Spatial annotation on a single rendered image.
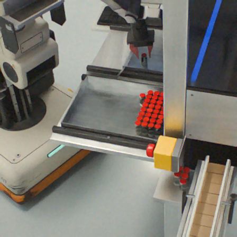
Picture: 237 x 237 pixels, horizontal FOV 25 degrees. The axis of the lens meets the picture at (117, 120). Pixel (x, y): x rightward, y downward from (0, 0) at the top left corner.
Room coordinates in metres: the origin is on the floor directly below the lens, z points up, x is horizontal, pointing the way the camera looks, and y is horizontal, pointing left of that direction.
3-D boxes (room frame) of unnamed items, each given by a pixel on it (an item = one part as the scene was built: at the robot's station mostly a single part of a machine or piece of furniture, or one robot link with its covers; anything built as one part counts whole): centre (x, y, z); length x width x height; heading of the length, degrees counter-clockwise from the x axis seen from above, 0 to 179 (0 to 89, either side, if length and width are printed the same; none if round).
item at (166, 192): (1.02, -0.17, 0.87); 0.14 x 0.13 x 0.02; 69
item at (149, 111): (1.32, -0.12, 0.90); 0.18 x 0.02 x 0.05; 158
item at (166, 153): (1.05, -0.14, 0.99); 0.08 x 0.07 x 0.07; 69
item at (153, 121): (1.31, -0.14, 0.90); 0.18 x 0.02 x 0.05; 158
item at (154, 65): (1.64, -0.24, 0.90); 0.34 x 0.26 x 0.04; 69
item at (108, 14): (2.04, -0.16, 0.82); 0.40 x 0.14 x 0.02; 72
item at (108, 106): (1.36, -0.01, 0.90); 0.34 x 0.26 x 0.04; 68
